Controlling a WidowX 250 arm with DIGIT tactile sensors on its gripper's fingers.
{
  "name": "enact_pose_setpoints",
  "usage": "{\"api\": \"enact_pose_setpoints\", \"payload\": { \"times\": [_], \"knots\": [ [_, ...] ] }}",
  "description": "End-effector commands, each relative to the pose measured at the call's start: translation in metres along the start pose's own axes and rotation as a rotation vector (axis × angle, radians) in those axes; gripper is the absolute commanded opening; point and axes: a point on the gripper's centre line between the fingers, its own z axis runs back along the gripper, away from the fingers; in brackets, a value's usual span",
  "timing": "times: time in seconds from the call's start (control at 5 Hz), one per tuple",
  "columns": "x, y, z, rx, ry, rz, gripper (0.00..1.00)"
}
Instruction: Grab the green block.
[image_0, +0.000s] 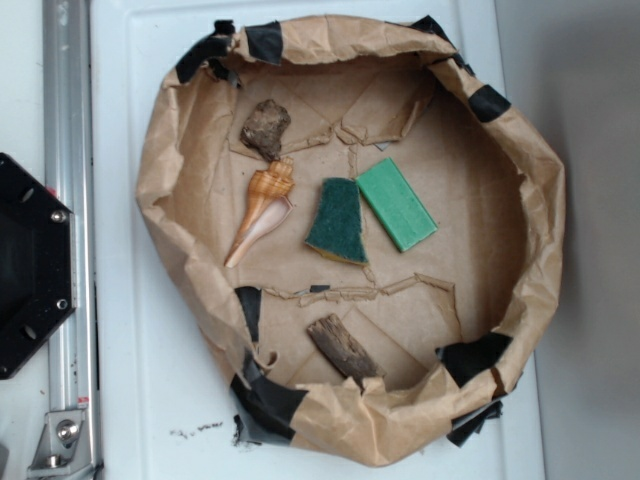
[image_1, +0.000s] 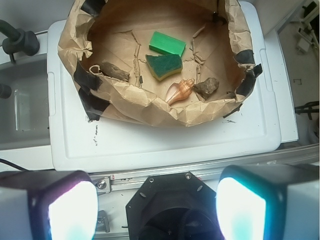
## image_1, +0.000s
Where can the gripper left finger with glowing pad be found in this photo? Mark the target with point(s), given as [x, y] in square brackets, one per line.
[47, 205]

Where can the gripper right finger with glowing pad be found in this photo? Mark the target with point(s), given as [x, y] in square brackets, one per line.
[269, 202]

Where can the bright green block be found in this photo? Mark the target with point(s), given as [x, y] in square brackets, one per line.
[165, 44]

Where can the clear plastic storage bin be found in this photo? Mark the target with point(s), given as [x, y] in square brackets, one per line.
[24, 103]

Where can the white plastic container lid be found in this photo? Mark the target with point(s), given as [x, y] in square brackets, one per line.
[264, 121]

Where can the brown rock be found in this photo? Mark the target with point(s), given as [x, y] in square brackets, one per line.
[206, 88]

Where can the orange spiral seashell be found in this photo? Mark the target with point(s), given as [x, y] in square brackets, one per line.
[179, 91]

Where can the brown bark piece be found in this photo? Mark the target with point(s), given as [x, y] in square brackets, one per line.
[111, 70]

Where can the black clamp knob stand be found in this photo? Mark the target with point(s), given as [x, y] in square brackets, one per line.
[17, 40]

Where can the crumpled brown paper bin liner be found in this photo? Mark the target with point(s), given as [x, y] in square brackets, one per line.
[218, 44]

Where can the green and yellow sponge piece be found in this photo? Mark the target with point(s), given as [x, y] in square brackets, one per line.
[163, 66]

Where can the aluminium extrusion rail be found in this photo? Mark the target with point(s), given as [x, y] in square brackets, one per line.
[205, 171]

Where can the black octagonal mount plate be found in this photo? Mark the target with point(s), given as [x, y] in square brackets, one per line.
[173, 207]

